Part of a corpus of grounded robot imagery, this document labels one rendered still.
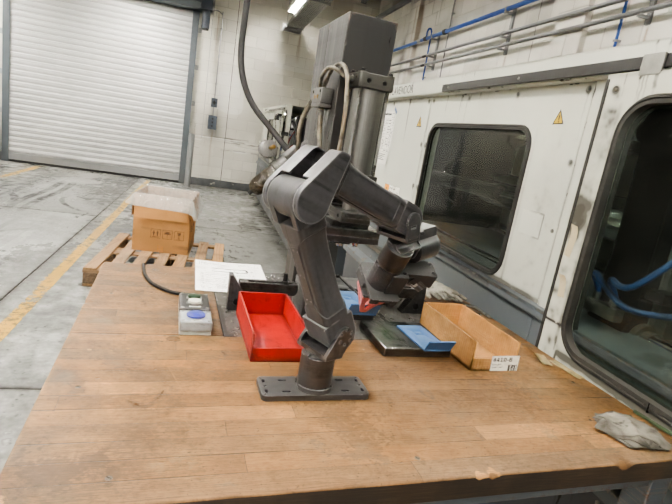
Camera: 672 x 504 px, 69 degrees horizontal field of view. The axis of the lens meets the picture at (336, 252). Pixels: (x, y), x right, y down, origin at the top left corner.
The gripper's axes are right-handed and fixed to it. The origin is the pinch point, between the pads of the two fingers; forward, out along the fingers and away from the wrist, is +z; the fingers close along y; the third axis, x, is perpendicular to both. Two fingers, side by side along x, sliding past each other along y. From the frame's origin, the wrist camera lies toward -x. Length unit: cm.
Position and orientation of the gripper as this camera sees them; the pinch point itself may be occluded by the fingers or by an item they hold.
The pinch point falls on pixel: (363, 308)
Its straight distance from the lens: 108.0
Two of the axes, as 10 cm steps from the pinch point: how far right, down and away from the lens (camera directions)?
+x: -9.3, -1.0, -3.6
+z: -3.3, 6.8, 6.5
